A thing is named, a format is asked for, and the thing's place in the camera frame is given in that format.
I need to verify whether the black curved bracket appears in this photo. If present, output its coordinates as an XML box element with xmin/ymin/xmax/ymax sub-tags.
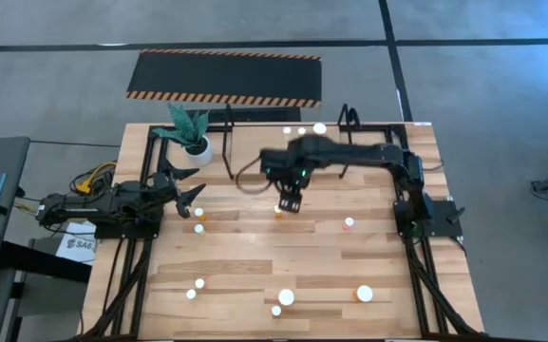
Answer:
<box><xmin>337</xmin><ymin>103</ymin><xmax>363</xmax><ymax>132</ymax></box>

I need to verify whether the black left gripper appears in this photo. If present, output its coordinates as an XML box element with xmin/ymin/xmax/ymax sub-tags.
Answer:
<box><xmin>152</xmin><ymin>158</ymin><xmax>207</xmax><ymax>220</ymax></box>

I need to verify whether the white bottle bottom centre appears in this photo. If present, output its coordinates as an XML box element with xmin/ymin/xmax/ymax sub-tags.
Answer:
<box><xmin>277</xmin><ymin>288</ymin><xmax>296</xmax><ymax>308</ymax></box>

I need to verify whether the snake plant in white pot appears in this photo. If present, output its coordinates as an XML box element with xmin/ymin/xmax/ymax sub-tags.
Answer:
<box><xmin>151</xmin><ymin>103</ymin><xmax>215</xmax><ymax>167</ymax></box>

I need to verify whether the black aluminium table frame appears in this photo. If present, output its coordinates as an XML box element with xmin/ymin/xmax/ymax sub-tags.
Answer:
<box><xmin>81</xmin><ymin>122</ymin><xmax>486</xmax><ymax>341</ymax></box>

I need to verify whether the white printed paper sheet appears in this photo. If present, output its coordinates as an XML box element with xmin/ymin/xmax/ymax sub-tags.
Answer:
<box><xmin>55</xmin><ymin>220</ymin><xmax>99</xmax><ymax>265</ymax></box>

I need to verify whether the wooden shelf black metal frame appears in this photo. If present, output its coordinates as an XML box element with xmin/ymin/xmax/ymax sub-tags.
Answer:
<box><xmin>220</xmin><ymin>103</ymin><xmax>356</xmax><ymax>181</ymax></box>

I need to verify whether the yellow cable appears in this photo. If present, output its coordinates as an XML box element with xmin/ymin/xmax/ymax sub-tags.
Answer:
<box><xmin>74</xmin><ymin>161</ymin><xmax>118</xmax><ymax>195</ymax></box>

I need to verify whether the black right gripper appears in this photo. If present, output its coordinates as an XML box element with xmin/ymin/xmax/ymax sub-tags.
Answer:
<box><xmin>259</xmin><ymin>148</ymin><xmax>311</xmax><ymax>215</ymax></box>

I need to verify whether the black hazard-striped floor mat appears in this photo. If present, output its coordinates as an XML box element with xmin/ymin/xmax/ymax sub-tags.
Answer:
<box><xmin>125</xmin><ymin>47</ymin><xmax>323</xmax><ymax>109</ymax></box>

